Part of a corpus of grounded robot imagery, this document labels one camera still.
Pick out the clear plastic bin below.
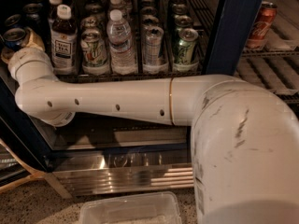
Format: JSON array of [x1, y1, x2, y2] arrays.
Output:
[[78, 191, 182, 224]]

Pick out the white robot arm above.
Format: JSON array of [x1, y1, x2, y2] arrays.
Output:
[[8, 47, 299, 224]]

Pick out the brown tea bottle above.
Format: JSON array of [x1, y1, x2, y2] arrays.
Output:
[[50, 5, 78, 74], [48, 0, 63, 25]]

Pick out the red coca cola can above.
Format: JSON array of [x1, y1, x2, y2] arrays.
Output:
[[246, 1, 278, 49]]

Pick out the blue pepsi can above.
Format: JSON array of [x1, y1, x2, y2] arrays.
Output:
[[3, 28, 27, 51], [4, 14, 23, 29]]

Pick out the clear water bottle front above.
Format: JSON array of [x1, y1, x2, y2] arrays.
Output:
[[107, 9, 136, 75]]

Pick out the top wire fridge shelf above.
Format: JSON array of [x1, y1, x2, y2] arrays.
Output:
[[59, 0, 299, 91]]

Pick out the lower wire fridge shelf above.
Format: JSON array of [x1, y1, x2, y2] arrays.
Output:
[[270, 89, 299, 105]]

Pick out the blue fridge door frame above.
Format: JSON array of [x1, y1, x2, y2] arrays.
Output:
[[202, 0, 263, 76]]

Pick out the white green soda can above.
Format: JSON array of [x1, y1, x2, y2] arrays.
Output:
[[80, 28, 107, 67]]

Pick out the steel fridge bottom grille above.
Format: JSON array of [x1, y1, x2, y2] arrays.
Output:
[[45, 148, 193, 199]]

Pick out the green soda can front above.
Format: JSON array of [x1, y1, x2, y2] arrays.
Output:
[[174, 28, 198, 64]]

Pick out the blue pepsi can front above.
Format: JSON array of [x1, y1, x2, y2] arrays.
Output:
[[3, 28, 27, 51]]

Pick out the brown tea bottle front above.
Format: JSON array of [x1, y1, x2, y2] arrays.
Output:
[[50, 5, 78, 74]]

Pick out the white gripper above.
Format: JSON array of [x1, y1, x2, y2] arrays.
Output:
[[1, 27, 58, 86]]

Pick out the wire fridge shelf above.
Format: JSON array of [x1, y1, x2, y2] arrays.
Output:
[[270, 89, 299, 105], [59, 0, 299, 91]]

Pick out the slim silver energy can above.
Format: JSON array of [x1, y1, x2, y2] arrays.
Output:
[[144, 26, 164, 65]]

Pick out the clear water bottle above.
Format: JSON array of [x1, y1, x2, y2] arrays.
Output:
[[108, 0, 130, 21], [107, 9, 136, 75]]

